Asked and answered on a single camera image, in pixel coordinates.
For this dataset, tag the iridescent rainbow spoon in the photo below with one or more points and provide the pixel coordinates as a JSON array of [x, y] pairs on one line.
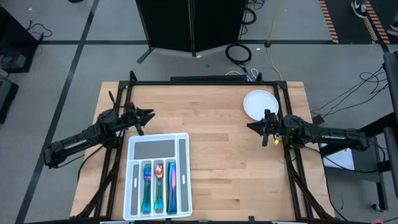
[[159, 171], [156, 205]]

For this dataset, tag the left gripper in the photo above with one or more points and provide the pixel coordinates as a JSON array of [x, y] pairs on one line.
[[130, 115]]

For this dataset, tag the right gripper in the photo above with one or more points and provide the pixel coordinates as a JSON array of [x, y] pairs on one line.
[[273, 127]]

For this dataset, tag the person's shoe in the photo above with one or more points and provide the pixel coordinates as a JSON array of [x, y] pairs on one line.
[[359, 7], [393, 29]]

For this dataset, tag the red round object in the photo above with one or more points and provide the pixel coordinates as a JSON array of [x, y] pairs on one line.
[[377, 221]]

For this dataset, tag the black folding screen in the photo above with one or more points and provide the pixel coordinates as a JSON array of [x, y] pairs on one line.
[[168, 25]]

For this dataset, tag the white round plate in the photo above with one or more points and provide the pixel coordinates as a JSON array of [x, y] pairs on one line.
[[258, 102]]

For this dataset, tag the black box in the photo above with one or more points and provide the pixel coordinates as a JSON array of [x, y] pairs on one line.
[[6, 99]]

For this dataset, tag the white plastic cutlery tray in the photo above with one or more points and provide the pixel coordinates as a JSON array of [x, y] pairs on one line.
[[155, 149]]

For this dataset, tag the black cabinet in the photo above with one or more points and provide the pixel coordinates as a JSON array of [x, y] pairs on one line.
[[12, 37]]

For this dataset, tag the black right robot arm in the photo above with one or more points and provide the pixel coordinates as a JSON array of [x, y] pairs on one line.
[[335, 137]]

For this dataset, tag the black metal stand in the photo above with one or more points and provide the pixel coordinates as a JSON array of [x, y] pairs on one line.
[[392, 93]]

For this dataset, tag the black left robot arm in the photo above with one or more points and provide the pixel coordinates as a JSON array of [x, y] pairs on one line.
[[74, 143]]

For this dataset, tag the white paper sheet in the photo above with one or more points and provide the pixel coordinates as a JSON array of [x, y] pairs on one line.
[[339, 161]]

